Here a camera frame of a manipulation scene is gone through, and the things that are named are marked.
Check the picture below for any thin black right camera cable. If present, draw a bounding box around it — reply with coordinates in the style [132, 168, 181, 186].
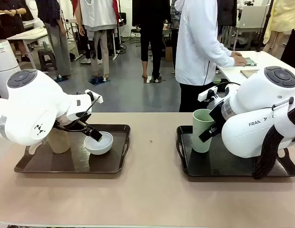
[213, 82, 241, 91]

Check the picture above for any pale green tall cup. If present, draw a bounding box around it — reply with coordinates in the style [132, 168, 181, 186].
[192, 108, 216, 153]

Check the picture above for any thin black left camera cable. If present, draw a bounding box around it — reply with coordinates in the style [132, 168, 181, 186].
[64, 91, 95, 133]

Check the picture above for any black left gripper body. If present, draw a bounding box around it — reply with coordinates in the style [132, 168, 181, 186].
[75, 118, 96, 136]

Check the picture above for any person's right hand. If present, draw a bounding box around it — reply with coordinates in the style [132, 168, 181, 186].
[233, 56, 247, 67]

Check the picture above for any bystander in grey trousers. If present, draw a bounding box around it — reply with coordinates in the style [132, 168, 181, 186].
[35, 0, 72, 77]

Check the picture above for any black tripod pole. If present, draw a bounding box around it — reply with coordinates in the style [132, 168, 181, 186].
[256, 0, 275, 53]

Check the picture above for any bystander in yellow top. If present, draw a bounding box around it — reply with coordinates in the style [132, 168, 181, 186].
[263, 0, 295, 53]

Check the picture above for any bystander in black leggings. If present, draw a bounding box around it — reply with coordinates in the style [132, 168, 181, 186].
[132, 0, 172, 80]

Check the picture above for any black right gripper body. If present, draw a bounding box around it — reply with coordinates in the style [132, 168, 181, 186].
[208, 102, 226, 130]

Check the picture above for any blue floor marker pad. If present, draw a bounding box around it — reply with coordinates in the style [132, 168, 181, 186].
[87, 77, 111, 86]

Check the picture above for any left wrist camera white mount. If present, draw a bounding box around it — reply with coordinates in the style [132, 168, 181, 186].
[84, 89, 104, 105]

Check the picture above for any thin black camera cable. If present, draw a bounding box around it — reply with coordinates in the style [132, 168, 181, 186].
[213, 82, 241, 91]
[64, 91, 95, 133]

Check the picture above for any white background desk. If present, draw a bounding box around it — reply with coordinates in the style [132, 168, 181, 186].
[6, 28, 51, 70]

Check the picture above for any black plastic tray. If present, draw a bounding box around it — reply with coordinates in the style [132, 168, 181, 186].
[176, 125, 295, 178]

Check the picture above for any beige tall cup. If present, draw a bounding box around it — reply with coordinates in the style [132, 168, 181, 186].
[47, 127, 71, 154]

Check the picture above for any bystander in black shirt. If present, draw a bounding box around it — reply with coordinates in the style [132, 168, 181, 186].
[0, 0, 31, 62]

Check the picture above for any bystander in dark clothes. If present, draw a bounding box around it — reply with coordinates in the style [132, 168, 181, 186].
[280, 28, 295, 70]

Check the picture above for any dark plastic stool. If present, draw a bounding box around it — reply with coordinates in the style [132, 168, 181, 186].
[38, 48, 58, 72]

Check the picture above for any person in white jacket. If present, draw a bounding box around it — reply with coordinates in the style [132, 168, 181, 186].
[175, 0, 235, 113]

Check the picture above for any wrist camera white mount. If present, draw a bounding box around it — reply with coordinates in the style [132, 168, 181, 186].
[84, 89, 104, 105]
[198, 86, 219, 103]

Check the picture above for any beige cloth mat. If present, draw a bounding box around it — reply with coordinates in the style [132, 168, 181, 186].
[240, 68, 260, 78]

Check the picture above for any white bowl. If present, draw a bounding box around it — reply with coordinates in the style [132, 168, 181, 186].
[83, 131, 114, 156]

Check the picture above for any brown plastic tray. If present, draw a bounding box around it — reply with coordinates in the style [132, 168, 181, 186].
[13, 123, 131, 175]

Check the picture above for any white air purifier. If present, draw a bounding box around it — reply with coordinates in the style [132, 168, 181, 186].
[0, 39, 21, 99]

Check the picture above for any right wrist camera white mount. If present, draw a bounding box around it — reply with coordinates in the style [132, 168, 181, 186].
[198, 86, 219, 103]

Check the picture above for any bystander in white vest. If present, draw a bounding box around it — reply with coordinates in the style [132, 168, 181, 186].
[76, 0, 120, 78]

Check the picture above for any white side table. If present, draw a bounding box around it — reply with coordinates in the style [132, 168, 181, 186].
[216, 50, 295, 87]

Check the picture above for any person's right forearm white sleeve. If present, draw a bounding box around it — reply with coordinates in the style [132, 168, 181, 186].
[209, 42, 235, 68]

